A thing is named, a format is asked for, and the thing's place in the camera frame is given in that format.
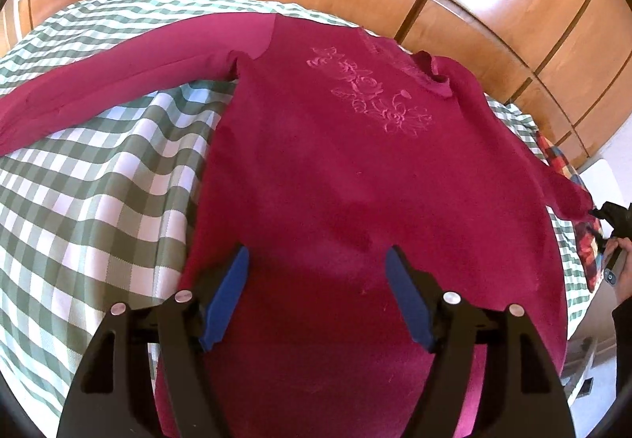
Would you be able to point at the person's right hand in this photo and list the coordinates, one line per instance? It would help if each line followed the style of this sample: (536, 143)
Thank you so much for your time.
(624, 265)

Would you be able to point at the white furniture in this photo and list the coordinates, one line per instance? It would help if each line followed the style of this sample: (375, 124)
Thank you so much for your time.
(600, 181)

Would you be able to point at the green white checked bedspread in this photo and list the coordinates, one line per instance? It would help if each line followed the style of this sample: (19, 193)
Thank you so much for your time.
(98, 201)

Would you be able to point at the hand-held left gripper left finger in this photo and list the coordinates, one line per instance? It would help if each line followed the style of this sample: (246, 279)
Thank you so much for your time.
(227, 300)

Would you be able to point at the dark red embroidered sweater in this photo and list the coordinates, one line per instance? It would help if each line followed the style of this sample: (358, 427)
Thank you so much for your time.
(345, 171)

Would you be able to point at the grey metal frame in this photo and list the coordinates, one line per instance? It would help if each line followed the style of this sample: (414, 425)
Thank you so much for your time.
(582, 364)

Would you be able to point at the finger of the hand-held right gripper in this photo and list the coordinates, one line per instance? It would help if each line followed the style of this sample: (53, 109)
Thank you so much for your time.
(596, 212)

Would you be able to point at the person's right forearm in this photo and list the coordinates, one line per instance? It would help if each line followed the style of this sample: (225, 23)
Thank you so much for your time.
(623, 339)

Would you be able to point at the multicolour checked pillow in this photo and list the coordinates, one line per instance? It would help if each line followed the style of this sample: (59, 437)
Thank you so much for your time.
(560, 156)

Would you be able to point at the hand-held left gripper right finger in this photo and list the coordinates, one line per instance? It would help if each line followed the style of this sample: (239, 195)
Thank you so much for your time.
(410, 300)

